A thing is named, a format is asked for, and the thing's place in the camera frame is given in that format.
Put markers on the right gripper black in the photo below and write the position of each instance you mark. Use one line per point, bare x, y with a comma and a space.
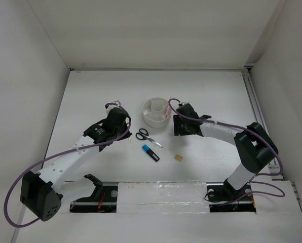
178, 129

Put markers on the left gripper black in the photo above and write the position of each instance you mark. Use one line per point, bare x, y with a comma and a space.
125, 126

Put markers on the pink pen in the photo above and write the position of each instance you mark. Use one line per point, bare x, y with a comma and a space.
167, 111

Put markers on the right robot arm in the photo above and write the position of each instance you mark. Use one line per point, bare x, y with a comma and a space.
254, 146

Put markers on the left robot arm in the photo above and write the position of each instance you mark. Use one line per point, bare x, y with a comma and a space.
45, 191

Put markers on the tan eraser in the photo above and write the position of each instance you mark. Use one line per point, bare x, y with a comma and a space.
178, 157

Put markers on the white round divided organizer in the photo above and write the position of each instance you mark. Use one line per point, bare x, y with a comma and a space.
154, 112

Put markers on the blue cap black marker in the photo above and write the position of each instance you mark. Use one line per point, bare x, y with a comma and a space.
150, 153

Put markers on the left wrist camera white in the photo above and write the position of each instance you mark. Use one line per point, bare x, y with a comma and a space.
111, 105

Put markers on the black handled scissors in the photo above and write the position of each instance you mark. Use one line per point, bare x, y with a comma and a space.
143, 134

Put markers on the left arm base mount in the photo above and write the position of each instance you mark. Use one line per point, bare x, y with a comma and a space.
103, 198

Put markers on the aluminium rail right edge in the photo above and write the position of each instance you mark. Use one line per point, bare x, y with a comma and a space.
253, 98

